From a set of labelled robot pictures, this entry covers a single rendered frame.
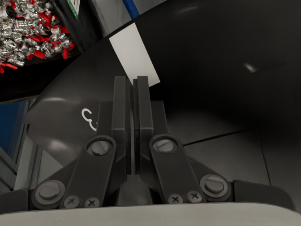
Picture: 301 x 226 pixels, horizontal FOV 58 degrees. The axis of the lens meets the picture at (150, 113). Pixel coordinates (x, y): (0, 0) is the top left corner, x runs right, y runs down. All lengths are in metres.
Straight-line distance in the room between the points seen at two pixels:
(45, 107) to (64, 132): 0.02
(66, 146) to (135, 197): 0.06
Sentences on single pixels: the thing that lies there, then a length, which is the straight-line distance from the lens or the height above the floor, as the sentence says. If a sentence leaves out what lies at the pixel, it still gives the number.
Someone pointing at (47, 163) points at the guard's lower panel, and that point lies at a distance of 1.15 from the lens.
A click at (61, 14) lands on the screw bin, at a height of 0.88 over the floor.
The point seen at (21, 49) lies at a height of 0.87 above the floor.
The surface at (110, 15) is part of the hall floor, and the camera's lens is 1.33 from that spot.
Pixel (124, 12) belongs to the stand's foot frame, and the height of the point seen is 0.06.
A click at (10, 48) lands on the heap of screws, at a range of 0.31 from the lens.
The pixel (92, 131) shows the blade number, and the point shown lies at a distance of 0.18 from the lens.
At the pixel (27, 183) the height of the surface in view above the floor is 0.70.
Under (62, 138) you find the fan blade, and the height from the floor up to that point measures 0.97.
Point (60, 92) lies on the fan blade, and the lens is 0.18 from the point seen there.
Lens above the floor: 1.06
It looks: 33 degrees down
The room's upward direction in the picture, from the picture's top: 176 degrees clockwise
